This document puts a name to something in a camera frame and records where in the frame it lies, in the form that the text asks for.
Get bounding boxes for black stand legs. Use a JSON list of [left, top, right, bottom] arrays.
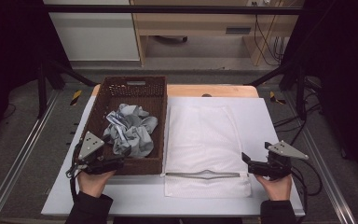
[[36, 58, 99, 119], [247, 60, 310, 121]]

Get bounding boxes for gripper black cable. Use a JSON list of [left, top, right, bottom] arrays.
[[64, 141, 86, 203], [289, 158, 324, 224]]

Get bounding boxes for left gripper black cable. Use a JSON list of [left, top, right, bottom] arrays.
[[64, 141, 86, 203]]

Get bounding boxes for yellow-handled tool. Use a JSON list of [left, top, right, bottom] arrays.
[[268, 91, 288, 106], [69, 89, 84, 106]]

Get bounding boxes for black floor cables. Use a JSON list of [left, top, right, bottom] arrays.
[[272, 77, 324, 147]]

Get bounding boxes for dark curtain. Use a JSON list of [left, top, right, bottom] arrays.
[[0, 0, 73, 151], [280, 0, 358, 191]]

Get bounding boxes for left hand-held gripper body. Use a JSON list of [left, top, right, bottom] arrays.
[[71, 131, 127, 175]]

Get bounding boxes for left yellow-handled tool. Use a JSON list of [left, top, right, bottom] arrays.
[[69, 89, 84, 106]]

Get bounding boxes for thin black floor cable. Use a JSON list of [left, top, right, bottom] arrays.
[[1, 102, 18, 121]]

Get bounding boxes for grey garment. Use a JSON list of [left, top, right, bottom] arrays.
[[103, 103, 158, 159]]

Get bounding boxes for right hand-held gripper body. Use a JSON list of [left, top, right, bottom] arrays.
[[247, 140, 310, 181]]

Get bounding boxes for wooden desk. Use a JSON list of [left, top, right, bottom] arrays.
[[129, 0, 304, 67]]

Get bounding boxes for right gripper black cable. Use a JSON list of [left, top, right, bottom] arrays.
[[289, 158, 324, 224]]

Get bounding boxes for black horizontal frame bar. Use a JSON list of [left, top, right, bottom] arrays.
[[42, 4, 306, 15]]

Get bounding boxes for aluminium floor rail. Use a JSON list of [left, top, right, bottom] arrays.
[[0, 90, 61, 224], [282, 90, 357, 224]]

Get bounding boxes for person's right hand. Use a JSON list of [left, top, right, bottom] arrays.
[[255, 173, 294, 202]]

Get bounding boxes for right yellow-handled tool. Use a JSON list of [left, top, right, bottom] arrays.
[[268, 91, 288, 106]]

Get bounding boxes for white cabinet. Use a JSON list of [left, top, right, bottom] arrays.
[[42, 0, 141, 63]]

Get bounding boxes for brown woven basket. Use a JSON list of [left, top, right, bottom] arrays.
[[74, 76, 168, 176]]

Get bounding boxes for person's left hand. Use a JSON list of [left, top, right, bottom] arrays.
[[76, 169, 117, 199]]

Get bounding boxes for black hanging cables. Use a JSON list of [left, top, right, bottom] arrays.
[[251, 1, 289, 67]]

